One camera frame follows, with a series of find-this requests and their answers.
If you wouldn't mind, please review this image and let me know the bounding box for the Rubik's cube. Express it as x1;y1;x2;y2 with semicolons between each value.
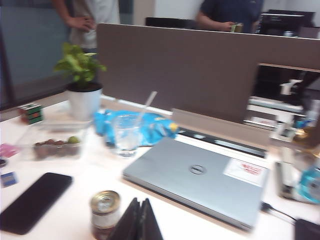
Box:
17;102;44;125

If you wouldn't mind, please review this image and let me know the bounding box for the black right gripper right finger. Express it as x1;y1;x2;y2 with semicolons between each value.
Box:
138;198;164;240

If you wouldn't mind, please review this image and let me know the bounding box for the blue tape roll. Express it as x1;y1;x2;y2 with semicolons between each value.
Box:
298;164;320;204

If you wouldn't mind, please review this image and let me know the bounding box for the silver Dell laptop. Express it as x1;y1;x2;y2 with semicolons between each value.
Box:
121;136;271;231

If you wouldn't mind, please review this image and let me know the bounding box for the clear plastic cup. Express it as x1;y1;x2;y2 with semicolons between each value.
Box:
112;114;142;159

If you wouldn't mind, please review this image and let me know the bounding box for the grey stapler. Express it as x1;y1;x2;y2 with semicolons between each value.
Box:
274;147;303;200

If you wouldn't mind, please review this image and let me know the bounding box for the black flat object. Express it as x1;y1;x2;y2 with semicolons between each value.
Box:
294;218;320;240

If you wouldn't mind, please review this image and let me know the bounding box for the black printer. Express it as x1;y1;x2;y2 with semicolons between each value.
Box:
259;9;316;36

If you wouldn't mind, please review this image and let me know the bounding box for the blue plastic snack bag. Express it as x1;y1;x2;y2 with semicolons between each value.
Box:
93;108;180;147

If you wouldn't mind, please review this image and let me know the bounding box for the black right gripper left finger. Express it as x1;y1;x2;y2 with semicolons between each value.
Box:
112;197;141;240

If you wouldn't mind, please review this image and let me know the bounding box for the red tomato can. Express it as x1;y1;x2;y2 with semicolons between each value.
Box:
90;223;118;240
89;190;121;227

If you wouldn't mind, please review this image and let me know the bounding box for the clear plastic fruit container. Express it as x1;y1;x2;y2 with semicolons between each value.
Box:
17;119;93;161

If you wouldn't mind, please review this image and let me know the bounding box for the green potted plant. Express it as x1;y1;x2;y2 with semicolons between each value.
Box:
53;42;108;91

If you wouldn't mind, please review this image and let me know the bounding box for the person in dark shirt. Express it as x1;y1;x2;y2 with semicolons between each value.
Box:
195;0;265;34

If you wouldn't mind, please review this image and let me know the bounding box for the pink card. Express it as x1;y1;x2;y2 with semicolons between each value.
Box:
0;143;21;158

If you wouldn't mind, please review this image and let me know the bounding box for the person in white shirt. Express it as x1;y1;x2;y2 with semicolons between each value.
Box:
51;0;121;54

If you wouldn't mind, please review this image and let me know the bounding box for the clear drinking straw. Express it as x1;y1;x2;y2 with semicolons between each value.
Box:
134;90;158;131

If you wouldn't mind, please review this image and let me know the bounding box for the brown desk divider panel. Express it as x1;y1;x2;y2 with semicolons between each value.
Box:
96;22;320;124

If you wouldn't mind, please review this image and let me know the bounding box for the white small frame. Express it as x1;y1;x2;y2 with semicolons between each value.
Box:
270;119;296;143

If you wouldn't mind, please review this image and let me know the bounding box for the black cable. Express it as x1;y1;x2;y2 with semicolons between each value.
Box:
260;201;299;224

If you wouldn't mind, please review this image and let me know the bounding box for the white plant pot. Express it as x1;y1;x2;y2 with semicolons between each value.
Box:
65;82;104;121

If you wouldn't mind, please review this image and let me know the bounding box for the black smartphone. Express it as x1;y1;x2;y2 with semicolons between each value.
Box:
0;171;74;236

